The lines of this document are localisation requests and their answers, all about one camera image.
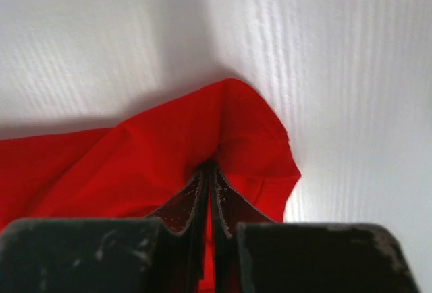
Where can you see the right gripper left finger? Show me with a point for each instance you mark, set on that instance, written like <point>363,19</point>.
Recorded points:
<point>162,252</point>

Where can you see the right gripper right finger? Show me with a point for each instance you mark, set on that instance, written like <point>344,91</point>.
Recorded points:
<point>256,254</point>

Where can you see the red teddy bear t-shirt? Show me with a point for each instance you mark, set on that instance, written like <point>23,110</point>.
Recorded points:
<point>132,169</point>

